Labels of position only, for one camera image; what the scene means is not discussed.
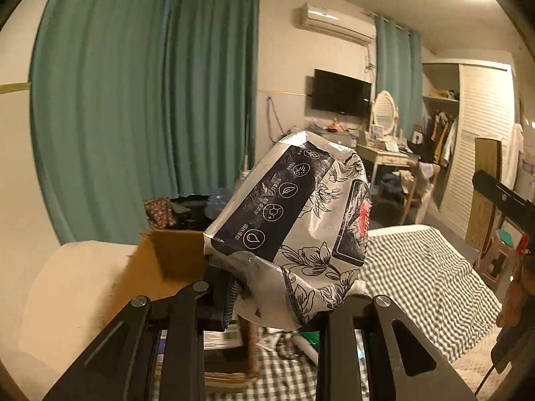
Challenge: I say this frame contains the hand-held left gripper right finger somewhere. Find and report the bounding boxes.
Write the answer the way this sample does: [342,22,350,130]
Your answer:
[301,294,479,401]

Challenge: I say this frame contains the dark cloth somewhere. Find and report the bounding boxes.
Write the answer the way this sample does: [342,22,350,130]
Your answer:
[169,194,218,230]

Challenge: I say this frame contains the wooden board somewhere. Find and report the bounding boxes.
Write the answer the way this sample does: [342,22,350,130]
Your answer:
[465,137,502,249]

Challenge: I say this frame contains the cream mattress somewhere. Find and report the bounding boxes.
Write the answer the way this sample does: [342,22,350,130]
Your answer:
[19,240,143,389]

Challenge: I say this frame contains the silver floral packet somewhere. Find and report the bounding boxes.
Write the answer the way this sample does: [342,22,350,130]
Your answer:
[203,131,372,330]

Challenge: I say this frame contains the white oval mirror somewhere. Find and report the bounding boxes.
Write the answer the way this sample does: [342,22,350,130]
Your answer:
[370,91,401,138]

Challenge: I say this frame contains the pack of water bottles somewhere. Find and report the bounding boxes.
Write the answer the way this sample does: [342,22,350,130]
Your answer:
[207,188,231,218]

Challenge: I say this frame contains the white tube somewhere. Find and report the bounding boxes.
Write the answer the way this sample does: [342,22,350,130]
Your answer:
[293,336,322,364]

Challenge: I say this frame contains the grey mini fridge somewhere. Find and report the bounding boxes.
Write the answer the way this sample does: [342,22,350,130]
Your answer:
[307,127,361,149]

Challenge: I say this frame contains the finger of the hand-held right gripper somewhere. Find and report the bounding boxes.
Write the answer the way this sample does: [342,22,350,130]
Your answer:
[472,170,535,222]

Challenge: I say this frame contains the white air conditioner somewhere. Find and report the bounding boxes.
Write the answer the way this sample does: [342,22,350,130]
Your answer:
[298,3,377,44]

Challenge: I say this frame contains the hanging clothes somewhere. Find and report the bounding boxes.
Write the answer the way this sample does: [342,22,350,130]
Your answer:
[422,109,458,163]

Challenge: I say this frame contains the checked bed sheet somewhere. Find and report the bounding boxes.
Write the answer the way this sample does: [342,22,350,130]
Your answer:
[242,223,504,401]

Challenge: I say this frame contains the person's right forearm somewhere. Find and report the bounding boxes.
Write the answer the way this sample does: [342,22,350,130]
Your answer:
[491,257,535,374]

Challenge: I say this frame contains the white pole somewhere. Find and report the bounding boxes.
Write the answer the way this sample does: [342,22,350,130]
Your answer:
[240,106,254,176]

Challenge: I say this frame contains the white dressing table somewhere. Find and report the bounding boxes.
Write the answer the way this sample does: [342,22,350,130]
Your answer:
[357,134,421,184]

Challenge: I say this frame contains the teal curtain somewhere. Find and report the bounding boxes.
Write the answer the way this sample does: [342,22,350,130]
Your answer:
[374,14,424,161]
[165,0,260,197]
[29,0,178,245]

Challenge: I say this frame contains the wall cable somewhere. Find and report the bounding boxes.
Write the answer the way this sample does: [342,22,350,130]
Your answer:
[267,96,290,143]

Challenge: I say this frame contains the black television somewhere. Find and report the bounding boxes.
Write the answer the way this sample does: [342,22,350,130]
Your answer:
[311,69,372,117]

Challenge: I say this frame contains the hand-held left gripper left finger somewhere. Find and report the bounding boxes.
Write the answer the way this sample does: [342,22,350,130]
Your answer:
[42,267,247,401]

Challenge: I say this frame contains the wooden chair with clothes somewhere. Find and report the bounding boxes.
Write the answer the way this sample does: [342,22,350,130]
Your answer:
[393,161,441,224]

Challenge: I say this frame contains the floral cloth bag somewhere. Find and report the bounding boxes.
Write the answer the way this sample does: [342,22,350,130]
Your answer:
[144,198,174,230]

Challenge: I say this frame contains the cardboard box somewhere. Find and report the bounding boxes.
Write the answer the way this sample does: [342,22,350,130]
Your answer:
[102,228,262,394]

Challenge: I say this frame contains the wardrobe with white louvered door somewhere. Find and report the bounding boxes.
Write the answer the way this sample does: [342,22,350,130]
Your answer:
[422,62,516,235]

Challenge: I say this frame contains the plastic stool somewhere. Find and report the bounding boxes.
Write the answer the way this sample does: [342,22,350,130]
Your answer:
[474,229,523,289]

